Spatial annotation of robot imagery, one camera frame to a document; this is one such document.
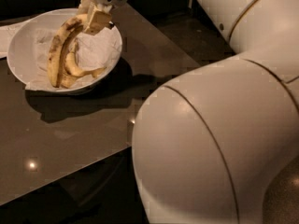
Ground yellow banana peel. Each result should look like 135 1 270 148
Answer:
47 14 105 88

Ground white paper sheet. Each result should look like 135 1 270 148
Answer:
0 21 29 59

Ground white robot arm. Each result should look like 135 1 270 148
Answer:
132 0 299 224

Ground grey table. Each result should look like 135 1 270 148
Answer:
0 0 200 224

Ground white bowl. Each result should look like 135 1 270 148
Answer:
7 8 110 94

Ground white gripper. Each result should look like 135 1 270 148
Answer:
77 0 128 35

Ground white paper liner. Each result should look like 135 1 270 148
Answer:
26 27 122 92

